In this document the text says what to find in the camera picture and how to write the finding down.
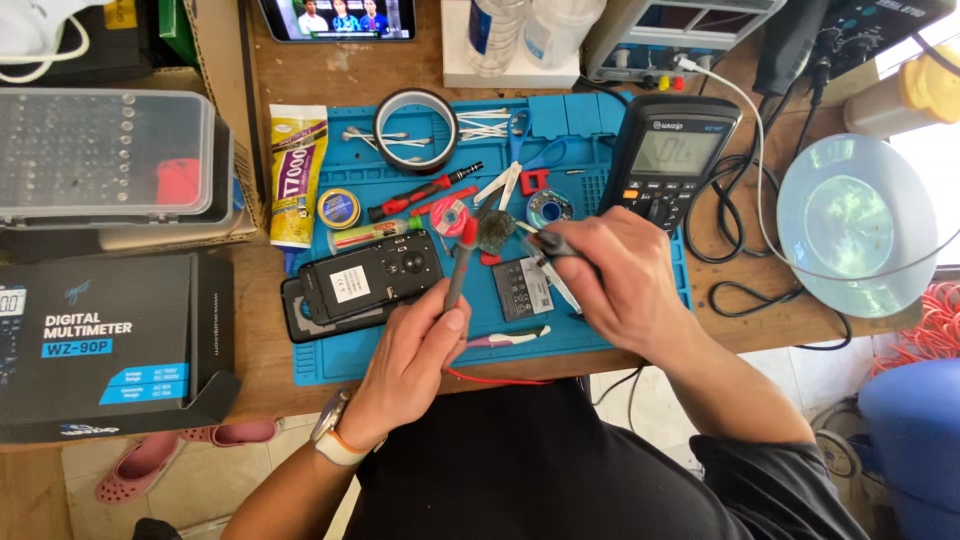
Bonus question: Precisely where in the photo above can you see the clear plastic bottle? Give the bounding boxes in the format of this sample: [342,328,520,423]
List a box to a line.
[522,0,608,71]

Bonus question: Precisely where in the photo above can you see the wristwatch with white strap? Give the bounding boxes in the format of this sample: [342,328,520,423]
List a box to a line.
[309,388,388,468]

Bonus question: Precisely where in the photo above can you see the black phone back cover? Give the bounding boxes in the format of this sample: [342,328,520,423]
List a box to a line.
[280,276,423,345]

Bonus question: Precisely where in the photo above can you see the person's right hand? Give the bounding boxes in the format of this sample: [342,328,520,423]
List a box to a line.
[549,205,700,370]

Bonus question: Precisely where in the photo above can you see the white cable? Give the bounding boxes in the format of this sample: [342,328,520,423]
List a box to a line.
[672,54,960,284]

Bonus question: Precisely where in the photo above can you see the pile of white cotton swabs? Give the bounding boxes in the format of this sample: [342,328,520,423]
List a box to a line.
[342,107,514,150]

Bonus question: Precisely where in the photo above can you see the red probe wire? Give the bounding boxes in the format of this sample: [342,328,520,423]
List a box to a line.
[445,365,558,388]

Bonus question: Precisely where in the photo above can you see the person's black shirt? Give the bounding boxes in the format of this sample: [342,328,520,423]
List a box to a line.
[343,377,873,540]

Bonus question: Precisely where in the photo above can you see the green circuit board piece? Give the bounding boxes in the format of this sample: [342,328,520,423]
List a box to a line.
[477,210,519,258]

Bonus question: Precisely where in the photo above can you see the clear round plastic plate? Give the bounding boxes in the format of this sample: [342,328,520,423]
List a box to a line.
[775,132,941,321]

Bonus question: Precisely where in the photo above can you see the brown cardboard box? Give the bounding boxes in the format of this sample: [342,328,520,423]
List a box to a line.
[97,0,273,260]

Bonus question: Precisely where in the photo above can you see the bottle with yellow cap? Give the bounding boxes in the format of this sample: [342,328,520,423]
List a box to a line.
[842,43,960,141]

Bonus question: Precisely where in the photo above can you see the black digital multimeter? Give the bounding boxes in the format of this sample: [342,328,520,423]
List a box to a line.
[598,93,744,235]

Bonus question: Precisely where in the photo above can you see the blue plastic barrel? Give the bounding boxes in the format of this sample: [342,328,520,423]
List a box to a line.
[857,357,960,540]

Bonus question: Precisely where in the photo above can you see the grey round fan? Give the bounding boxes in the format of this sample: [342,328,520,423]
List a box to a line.
[812,401,865,483]

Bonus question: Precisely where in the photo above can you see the white face mask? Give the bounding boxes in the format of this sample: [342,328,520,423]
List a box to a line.
[0,0,115,85]

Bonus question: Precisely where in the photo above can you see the black power cable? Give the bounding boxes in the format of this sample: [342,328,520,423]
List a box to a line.
[681,71,856,354]

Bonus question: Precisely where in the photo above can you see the grey bench power supply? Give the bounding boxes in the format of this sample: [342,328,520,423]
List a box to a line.
[583,0,789,93]

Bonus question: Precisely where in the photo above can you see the clear plastic bit set case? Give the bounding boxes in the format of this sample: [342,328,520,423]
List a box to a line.
[0,87,236,231]

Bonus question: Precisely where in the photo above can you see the green and white tube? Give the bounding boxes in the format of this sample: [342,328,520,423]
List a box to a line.
[327,216,426,255]

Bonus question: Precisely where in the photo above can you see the white and pink spudger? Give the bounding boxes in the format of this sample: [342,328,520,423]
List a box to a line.
[464,324,553,351]

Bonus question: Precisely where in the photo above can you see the blue handled scissors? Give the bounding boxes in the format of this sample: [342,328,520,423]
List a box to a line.
[473,108,570,213]

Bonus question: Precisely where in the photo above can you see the black probe wire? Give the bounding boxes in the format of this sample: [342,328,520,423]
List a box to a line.
[589,364,648,435]

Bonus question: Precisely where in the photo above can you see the pink clog shoe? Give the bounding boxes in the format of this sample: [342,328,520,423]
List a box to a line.
[94,430,186,506]
[179,417,283,450]

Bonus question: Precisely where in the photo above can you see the white box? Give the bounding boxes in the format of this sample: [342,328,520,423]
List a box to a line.
[440,0,583,91]

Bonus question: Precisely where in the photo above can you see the blue silicone repair mat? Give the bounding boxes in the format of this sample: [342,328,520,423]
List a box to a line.
[291,92,693,388]

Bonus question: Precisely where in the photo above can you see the black tablet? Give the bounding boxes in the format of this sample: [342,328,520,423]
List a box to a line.
[256,0,418,45]

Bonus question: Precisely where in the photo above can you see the black multimeter probe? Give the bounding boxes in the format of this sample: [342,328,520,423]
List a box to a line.
[525,228,595,264]

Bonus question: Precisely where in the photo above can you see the red and black screwdriver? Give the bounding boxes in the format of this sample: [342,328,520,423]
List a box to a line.
[366,160,486,223]

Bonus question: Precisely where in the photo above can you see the orange cable coil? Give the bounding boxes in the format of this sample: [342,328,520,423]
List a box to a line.
[868,280,960,378]

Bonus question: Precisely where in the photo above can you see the person's left hand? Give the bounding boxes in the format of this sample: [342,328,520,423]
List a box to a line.
[339,279,474,445]

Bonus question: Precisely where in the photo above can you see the black phone battery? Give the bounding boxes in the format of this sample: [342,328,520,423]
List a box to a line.
[492,256,557,324]

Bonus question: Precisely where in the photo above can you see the pink solder wick spool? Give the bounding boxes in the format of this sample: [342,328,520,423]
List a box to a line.
[429,198,473,240]

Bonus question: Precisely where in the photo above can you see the black soldering station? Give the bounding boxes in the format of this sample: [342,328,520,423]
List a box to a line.
[752,0,960,100]

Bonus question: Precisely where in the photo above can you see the red pry stick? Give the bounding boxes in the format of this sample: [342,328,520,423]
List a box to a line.
[410,185,480,219]

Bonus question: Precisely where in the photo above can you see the round yellow flux tin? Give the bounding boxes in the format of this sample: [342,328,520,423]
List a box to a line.
[315,186,363,231]

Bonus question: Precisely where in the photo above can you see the clear bottle with blue label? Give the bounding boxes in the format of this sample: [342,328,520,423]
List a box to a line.
[465,0,531,78]

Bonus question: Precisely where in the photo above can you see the blue solder wick spool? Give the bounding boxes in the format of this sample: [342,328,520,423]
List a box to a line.
[525,188,576,231]

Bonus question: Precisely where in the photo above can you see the red multimeter probe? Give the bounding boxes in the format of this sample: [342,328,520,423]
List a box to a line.
[441,216,481,315]

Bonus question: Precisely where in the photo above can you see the black opened smartphone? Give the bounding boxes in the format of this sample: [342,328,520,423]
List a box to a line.
[297,228,446,326]

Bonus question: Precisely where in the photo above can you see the silver tweezers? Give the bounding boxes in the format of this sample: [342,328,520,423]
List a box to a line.
[523,231,588,318]

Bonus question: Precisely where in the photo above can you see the black multimeter carton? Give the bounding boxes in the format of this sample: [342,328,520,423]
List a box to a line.
[0,250,243,446]

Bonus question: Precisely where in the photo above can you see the roll of black tape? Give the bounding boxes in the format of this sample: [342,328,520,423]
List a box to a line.
[372,87,461,178]

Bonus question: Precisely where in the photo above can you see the yellow glue tube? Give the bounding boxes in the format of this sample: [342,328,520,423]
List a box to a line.
[267,103,330,276]

